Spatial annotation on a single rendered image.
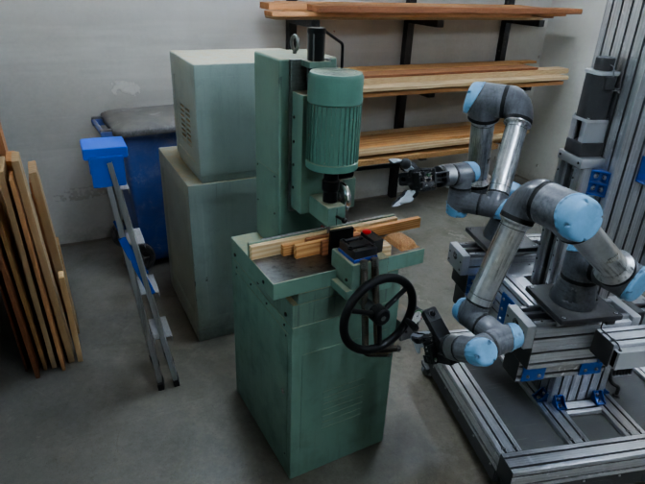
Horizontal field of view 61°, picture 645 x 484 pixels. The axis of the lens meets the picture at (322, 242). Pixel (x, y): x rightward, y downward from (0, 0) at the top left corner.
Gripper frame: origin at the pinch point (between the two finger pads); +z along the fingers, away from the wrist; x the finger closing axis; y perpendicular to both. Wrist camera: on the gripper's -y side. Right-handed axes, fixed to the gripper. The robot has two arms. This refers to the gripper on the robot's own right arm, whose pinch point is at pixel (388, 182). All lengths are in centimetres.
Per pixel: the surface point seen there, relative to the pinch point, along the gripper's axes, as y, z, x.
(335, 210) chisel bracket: -13.9, 12.8, 8.0
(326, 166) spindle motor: -7.4, 18.1, -7.4
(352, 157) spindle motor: -5.6, 9.3, -9.2
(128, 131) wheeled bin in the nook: -181, 48, -32
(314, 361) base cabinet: -18, 25, 60
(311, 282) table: -8.6, 27.2, 29.3
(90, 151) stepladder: -74, 80, -20
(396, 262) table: -8.6, -7.1, 29.1
